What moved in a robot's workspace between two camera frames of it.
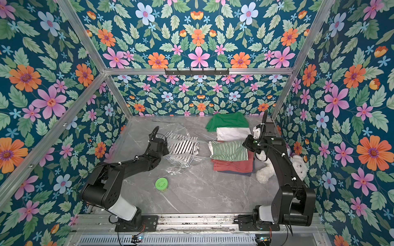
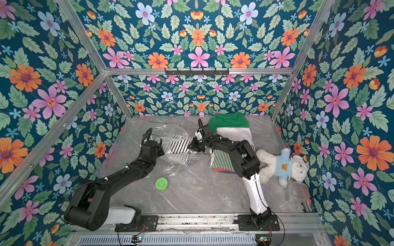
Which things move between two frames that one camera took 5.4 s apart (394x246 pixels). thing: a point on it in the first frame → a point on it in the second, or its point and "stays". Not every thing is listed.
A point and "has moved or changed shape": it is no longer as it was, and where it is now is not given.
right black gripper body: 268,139 → 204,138
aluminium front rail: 189,224 stays
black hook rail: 197,71 stays
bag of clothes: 183,150 has moved or changed shape
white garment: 232,134 stays
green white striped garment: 228,150 has moved or changed shape
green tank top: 232,120 stays
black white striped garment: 186,147 stays
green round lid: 161,183 stays
